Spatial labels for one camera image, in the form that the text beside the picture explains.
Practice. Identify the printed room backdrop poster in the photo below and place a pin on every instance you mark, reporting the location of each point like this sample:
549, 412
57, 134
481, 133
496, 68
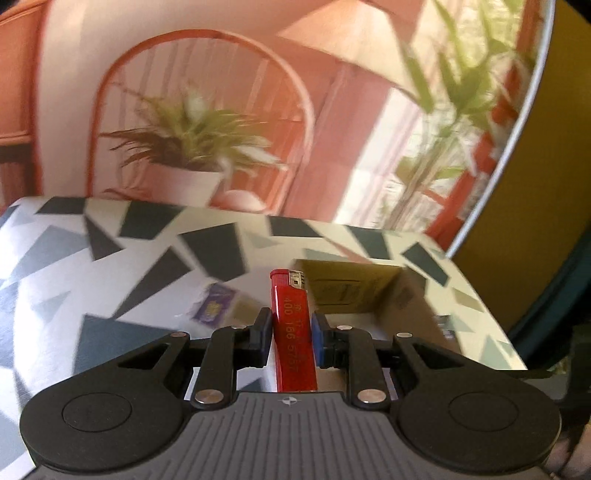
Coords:
323, 92

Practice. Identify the brown cardboard box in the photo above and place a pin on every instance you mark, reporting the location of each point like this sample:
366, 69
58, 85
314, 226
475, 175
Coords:
355, 286

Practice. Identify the geometric patterned tablecloth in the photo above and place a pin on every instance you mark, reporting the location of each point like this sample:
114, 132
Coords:
92, 286

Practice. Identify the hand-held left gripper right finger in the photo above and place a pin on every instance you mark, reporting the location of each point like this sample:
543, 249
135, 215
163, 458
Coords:
317, 339

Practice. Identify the small blue printed packet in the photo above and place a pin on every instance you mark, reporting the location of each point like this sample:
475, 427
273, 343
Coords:
214, 304

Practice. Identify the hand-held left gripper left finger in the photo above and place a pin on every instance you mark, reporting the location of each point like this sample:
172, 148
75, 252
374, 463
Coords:
264, 337

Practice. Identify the red lighter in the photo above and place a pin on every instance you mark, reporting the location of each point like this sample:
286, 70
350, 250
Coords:
291, 332

